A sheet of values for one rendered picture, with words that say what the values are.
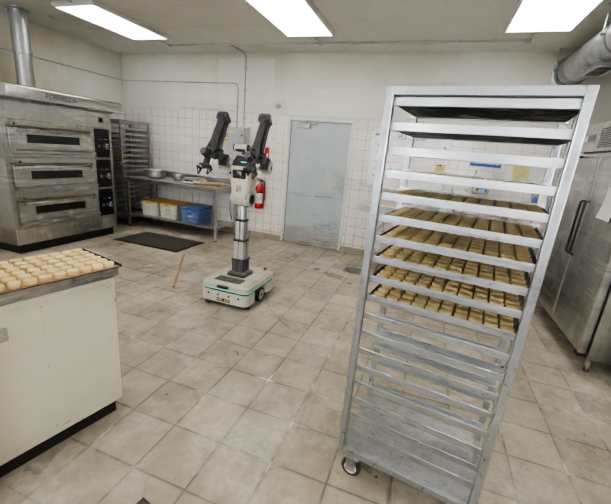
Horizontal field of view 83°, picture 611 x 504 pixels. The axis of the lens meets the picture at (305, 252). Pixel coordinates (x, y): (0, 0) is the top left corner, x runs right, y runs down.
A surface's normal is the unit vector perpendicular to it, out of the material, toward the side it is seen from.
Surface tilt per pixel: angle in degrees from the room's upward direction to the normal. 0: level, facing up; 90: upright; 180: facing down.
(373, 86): 90
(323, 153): 90
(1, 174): 90
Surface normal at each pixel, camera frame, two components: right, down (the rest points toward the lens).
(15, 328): 0.85, 0.22
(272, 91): -0.34, 0.23
